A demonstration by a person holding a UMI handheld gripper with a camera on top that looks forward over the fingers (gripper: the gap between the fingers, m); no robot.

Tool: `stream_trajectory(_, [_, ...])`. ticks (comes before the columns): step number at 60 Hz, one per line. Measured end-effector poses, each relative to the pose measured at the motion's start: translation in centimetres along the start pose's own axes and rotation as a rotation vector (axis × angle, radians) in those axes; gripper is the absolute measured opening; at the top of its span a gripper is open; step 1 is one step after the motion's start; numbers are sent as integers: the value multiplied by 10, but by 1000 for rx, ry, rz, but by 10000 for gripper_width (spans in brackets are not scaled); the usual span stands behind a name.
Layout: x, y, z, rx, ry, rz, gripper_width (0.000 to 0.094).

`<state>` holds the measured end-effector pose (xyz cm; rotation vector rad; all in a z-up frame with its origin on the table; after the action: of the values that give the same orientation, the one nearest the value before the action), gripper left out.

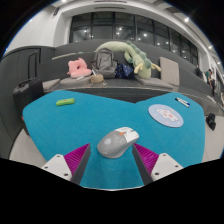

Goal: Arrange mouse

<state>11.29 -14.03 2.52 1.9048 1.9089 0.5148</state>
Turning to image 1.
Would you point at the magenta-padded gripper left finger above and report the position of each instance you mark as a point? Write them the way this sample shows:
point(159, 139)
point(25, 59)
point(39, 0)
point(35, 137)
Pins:
point(77, 160)

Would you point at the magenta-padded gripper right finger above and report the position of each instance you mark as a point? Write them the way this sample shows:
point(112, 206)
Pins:
point(146, 160)

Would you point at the grey and white computer mouse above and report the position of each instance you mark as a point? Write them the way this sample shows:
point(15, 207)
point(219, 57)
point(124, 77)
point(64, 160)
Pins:
point(116, 143)

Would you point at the round light blue mouse pad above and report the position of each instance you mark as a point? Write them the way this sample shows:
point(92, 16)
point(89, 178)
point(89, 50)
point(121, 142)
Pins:
point(166, 115)

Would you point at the green eraser block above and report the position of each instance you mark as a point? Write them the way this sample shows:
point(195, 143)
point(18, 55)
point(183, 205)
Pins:
point(65, 102)

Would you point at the white marker with blue cap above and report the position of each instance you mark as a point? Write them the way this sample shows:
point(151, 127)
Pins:
point(184, 101)

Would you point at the black bag on floor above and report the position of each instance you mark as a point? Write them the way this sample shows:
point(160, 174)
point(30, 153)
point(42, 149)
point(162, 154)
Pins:
point(211, 121)

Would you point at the dark grey tiered bench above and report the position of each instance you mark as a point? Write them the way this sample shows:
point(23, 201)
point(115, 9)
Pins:
point(116, 88)

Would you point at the flat grey square cushion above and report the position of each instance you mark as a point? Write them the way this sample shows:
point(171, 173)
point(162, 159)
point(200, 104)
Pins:
point(154, 82)

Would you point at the round grey seat cushion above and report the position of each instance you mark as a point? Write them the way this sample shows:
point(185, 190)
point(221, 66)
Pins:
point(71, 81)

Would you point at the flat light grey cushion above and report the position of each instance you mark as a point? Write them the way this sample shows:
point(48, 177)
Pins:
point(50, 84)

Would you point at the tan round pouch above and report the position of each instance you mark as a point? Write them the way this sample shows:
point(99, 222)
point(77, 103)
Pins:
point(97, 79)

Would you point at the pink plush cushion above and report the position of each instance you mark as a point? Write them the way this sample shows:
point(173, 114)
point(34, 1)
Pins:
point(78, 69)

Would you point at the dark blue patterned bag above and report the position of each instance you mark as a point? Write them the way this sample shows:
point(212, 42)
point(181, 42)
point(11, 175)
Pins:
point(124, 71)

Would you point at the upright beige square cushion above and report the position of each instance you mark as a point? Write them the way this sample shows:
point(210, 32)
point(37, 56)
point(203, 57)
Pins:
point(169, 71)

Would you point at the grey backpack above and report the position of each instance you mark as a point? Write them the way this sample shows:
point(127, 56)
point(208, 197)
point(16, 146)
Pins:
point(104, 61)

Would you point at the person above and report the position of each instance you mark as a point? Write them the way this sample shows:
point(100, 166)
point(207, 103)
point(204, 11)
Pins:
point(211, 78)

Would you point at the green dragon plush toy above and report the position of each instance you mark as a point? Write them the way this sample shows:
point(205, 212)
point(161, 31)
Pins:
point(133, 55)

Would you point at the ceiling spot lights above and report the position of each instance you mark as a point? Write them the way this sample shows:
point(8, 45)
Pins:
point(186, 19)

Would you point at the dark glass window wall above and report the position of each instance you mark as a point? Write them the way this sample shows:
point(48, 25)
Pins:
point(106, 30)

